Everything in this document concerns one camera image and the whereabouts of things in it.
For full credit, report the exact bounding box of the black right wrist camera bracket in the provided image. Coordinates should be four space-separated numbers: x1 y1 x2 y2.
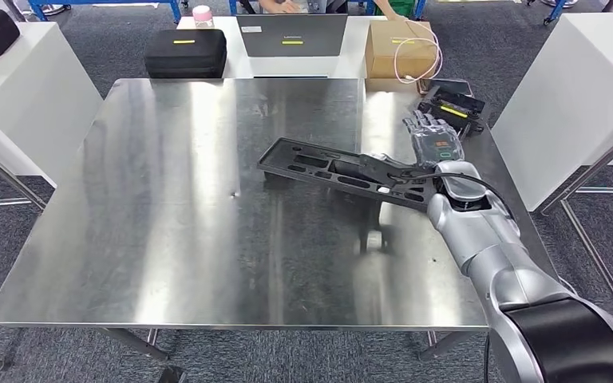
358 153 440 198

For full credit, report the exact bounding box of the brown cardboard box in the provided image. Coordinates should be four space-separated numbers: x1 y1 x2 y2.
364 20 440 93

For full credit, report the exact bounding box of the steel workbench table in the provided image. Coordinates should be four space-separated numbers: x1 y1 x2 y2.
0 77 563 371

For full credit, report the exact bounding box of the long black plastic panel part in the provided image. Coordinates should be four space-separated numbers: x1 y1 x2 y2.
257 137 441 214

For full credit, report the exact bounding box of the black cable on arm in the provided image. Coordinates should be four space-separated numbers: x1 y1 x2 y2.
482 333 493 383
401 172 516 218

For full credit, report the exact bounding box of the black device with yellow stripe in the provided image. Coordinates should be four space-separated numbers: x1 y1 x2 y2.
416 79 491 140

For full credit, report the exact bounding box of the blue metal cart frame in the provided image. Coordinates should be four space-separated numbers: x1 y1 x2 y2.
26 0 184 25

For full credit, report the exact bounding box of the white desk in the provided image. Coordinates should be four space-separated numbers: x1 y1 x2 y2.
176 14 390 81

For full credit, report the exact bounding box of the pink cable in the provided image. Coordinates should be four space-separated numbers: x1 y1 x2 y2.
392 20 444 85

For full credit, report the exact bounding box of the grey laptop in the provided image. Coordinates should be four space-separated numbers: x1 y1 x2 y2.
235 14 349 79

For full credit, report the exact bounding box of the pink cup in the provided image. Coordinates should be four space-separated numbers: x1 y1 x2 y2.
192 5 216 29

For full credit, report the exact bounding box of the green crate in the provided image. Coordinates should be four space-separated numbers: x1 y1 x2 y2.
374 0 416 17

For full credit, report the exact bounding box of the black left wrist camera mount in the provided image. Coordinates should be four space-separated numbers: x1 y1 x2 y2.
157 365 188 383

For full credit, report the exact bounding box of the white cabinet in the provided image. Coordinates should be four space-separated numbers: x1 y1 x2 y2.
490 13 613 212
0 21 104 188

